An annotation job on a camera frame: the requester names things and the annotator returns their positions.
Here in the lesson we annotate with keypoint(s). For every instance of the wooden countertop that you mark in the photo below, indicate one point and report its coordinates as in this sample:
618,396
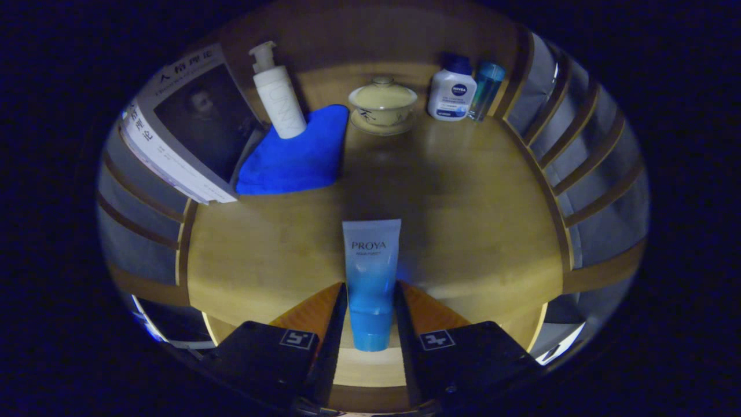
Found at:
463,220

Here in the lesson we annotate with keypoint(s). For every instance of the slim teal bottle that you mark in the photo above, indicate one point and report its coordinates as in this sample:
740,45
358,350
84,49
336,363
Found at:
487,87

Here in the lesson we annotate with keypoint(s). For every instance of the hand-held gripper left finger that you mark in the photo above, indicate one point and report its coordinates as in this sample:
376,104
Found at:
333,347

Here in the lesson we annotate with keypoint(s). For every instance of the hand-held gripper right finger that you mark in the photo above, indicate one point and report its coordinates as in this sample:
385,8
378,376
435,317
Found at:
405,347

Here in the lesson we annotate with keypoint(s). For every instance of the wooden cabinet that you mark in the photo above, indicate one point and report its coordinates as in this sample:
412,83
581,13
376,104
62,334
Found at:
376,40

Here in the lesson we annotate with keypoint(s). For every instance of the grey portrait cover book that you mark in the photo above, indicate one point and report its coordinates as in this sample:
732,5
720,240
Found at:
202,121

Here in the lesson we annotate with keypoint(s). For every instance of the blue folded cloth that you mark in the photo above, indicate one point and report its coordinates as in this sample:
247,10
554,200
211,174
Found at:
295,162

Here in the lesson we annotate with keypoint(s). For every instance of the lidded ceramic tea bowl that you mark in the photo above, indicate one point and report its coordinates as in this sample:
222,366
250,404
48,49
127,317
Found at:
382,104

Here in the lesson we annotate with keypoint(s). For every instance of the white pump bottle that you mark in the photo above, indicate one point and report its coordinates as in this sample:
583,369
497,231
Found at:
283,104

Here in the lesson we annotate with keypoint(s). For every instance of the white lotion bottle blue cap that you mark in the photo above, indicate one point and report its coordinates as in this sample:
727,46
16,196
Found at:
451,92

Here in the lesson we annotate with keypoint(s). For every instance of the blue gradient cosmetic tube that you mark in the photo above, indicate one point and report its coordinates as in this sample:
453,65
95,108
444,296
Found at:
370,272

